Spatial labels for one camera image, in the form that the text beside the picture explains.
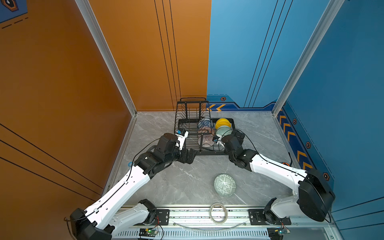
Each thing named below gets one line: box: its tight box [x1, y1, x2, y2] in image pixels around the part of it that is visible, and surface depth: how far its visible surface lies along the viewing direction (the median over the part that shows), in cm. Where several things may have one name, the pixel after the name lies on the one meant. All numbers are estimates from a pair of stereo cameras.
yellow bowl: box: [215, 118, 231, 130], surface depth 105 cm
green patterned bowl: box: [213, 174, 237, 197], surface depth 84 cm
